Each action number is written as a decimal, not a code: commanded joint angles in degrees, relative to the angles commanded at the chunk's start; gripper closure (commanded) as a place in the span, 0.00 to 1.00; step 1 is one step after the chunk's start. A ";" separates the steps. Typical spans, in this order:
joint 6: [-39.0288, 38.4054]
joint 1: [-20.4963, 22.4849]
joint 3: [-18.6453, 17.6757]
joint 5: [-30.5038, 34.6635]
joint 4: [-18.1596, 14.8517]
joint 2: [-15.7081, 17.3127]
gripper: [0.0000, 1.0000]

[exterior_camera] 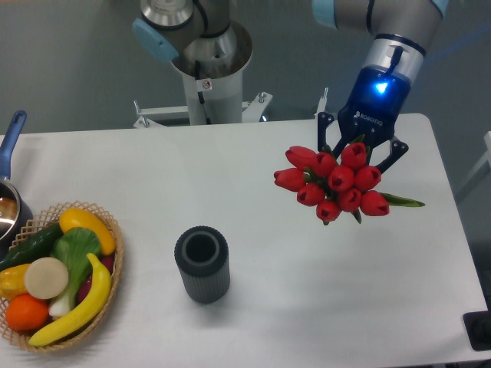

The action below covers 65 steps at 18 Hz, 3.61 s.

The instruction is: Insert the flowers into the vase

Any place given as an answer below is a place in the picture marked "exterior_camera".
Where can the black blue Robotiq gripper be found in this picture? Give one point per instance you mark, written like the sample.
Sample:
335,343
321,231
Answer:
371,110

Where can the red tulip bouquet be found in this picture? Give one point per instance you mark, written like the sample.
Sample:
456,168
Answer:
335,184

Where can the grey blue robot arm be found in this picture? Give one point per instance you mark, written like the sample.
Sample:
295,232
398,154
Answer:
210,51

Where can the dark grey ribbed vase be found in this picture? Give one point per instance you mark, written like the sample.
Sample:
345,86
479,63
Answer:
202,257

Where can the black device at edge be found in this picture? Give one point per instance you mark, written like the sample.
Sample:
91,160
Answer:
477,326

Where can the purple red vegetable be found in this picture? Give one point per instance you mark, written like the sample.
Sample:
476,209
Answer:
108,262

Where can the yellow squash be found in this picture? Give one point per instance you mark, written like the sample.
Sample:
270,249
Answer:
81,218

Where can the yellow banana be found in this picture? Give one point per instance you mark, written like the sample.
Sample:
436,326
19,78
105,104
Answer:
82,314

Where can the green bok choy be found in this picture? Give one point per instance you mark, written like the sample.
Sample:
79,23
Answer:
72,249

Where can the woven wicker basket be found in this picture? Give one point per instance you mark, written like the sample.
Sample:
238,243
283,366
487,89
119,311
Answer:
43,220

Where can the dark green cucumber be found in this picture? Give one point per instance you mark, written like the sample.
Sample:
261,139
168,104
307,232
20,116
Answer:
37,246

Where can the beige round disc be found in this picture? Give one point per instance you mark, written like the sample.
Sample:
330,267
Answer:
46,278

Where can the yellow bell pepper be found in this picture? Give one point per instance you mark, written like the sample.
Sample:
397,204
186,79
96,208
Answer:
12,281

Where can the orange fruit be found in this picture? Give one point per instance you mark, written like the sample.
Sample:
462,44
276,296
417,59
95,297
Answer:
26,313

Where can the white frame at right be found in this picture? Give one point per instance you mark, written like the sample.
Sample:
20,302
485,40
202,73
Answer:
478,172

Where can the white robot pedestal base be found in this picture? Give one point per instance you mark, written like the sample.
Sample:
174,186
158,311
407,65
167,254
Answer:
208,101

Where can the blue handled saucepan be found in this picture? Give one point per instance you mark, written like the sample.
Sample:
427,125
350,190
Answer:
14,211

